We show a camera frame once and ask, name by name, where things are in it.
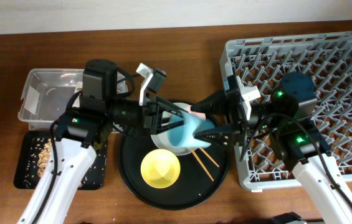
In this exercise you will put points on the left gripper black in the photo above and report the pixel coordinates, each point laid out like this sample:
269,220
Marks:
152,112

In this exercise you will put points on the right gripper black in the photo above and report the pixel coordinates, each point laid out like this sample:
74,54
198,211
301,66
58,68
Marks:
235,117

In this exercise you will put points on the light blue plastic cup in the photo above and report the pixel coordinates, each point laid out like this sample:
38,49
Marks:
182,136

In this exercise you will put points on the pink plastic cup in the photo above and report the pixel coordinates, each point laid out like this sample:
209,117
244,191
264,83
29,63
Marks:
197,114

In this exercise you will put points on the wooden chopstick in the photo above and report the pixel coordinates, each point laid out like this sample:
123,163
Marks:
209,157
201,164

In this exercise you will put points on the yellow bowl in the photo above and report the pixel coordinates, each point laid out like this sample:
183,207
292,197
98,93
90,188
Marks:
160,168

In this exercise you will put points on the white paper napkin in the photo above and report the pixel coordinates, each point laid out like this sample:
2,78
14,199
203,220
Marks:
79,86

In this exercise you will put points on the food scraps and rice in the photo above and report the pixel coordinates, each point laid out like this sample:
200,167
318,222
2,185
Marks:
43,158

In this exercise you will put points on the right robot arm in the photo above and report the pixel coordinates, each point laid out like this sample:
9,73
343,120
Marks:
294,137

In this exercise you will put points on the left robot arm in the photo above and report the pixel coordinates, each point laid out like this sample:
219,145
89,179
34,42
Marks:
90,116

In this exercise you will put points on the clear plastic waste bin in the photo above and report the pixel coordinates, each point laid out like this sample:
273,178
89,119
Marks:
48,90

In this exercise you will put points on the grey plastic dishwasher rack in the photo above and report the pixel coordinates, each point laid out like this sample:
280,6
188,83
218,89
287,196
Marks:
326,58

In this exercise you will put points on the grey round plate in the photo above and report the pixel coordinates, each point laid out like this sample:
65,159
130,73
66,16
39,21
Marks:
162,141

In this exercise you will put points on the black rectangular tray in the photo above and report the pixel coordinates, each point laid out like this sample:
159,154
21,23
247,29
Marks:
29,174

